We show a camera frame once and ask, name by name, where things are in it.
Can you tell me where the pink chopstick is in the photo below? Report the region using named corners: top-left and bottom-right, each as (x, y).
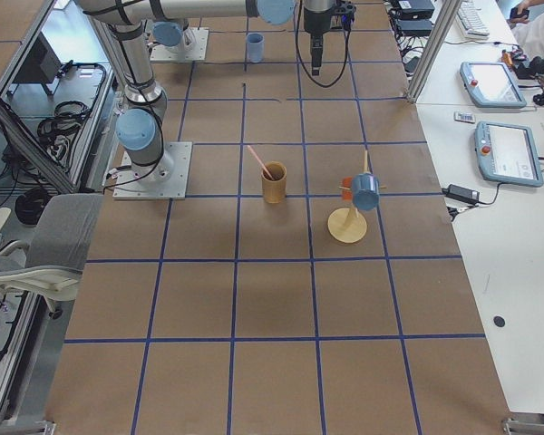
top-left (247, 145), bottom-right (276, 181)

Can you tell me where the white keyboard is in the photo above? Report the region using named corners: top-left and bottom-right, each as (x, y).
top-left (455, 1), bottom-right (490, 41)

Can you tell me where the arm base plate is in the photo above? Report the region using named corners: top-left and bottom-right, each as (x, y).
top-left (112, 141), bottom-right (193, 200)
top-left (151, 22), bottom-right (209, 63)

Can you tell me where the upper teach pendant tablet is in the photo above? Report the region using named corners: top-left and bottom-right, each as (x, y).
top-left (460, 62), bottom-right (527, 109)

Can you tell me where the aluminium frame post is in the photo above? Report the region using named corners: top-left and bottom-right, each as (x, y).
top-left (405, 0), bottom-right (461, 103)

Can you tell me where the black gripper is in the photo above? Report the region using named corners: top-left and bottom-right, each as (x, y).
top-left (303, 0), bottom-right (356, 76)

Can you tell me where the lower teach pendant tablet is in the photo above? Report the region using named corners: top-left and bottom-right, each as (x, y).
top-left (473, 121), bottom-right (544, 188)

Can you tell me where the teach pendant tablet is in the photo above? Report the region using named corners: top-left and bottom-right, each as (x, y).
top-left (473, 121), bottom-right (544, 188)
top-left (460, 62), bottom-right (527, 109)

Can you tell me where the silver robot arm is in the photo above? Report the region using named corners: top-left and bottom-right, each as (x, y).
top-left (79, 0), bottom-right (356, 111)
top-left (78, 0), bottom-right (296, 41)

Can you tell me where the light blue plastic cup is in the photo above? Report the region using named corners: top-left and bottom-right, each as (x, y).
top-left (246, 33), bottom-right (265, 63)

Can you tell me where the wooden mug tree stand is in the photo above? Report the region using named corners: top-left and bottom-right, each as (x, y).
top-left (327, 150), bottom-right (373, 244)

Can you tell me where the blue mug on tree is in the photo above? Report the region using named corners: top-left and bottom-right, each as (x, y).
top-left (350, 172), bottom-right (380, 211)

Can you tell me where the orange red mug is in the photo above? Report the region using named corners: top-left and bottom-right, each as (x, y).
top-left (340, 177), bottom-right (353, 201)

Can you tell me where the black power adapter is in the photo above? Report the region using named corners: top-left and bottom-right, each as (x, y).
top-left (442, 184), bottom-right (480, 206)

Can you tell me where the grey office chair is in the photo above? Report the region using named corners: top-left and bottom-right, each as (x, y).
top-left (0, 193), bottom-right (103, 319)

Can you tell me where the bamboo chopstick holder cup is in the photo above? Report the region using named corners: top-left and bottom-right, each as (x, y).
top-left (261, 161), bottom-right (287, 204)

